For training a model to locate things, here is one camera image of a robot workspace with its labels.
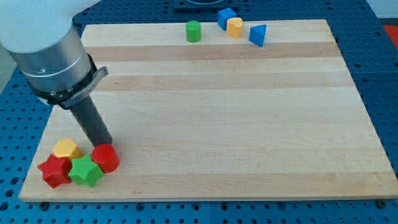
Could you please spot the yellow heart block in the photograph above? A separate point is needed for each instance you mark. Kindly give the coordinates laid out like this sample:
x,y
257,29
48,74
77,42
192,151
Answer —
x,y
235,27

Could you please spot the blue triangle block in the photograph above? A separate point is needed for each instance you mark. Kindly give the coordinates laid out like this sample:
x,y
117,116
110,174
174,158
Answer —
x,y
257,34

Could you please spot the wooden board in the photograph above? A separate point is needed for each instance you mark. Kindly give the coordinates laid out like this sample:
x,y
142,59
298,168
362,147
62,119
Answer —
x,y
223,119

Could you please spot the red cylinder block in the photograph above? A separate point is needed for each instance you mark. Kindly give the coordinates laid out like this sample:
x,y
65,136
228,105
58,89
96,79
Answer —
x,y
106,157

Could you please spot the red star block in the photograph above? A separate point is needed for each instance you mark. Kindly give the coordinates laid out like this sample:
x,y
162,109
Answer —
x,y
55,170

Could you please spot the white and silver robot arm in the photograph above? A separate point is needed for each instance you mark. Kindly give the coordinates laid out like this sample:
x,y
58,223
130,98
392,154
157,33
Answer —
x,y
41,38

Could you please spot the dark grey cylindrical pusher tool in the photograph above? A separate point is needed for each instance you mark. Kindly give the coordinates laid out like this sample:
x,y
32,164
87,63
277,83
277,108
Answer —
x,y
91,122

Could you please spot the green cylinder block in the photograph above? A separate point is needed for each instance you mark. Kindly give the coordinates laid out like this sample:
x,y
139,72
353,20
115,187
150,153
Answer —
x,y
193,31

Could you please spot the yellow hexagon block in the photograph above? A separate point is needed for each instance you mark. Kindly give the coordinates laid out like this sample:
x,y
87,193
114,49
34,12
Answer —
x,y
67,148

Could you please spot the green star block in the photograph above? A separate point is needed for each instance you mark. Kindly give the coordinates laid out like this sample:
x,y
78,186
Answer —
x,y
85,172

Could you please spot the blue cube block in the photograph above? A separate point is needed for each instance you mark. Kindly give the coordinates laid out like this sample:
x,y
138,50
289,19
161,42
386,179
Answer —
x,y
223,16

